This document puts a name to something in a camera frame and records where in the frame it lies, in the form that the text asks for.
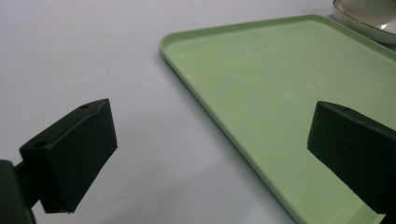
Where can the white bowl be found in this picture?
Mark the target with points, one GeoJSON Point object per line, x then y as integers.
{"type": "Point", "coordinates": [370, 11]}
{"type": "Point", "coordinates": [361, 26]}

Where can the green plastic tray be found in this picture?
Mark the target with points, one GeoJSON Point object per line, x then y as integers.
{"type": "Point", "coordinates": [274, 93]}

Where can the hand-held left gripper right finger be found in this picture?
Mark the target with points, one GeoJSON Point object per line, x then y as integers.
{"type": "Point", "coordinates": [358, 146]}

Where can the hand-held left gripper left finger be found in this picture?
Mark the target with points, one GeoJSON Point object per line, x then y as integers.
{"type": "Point", "coordinates": [71, 149]}

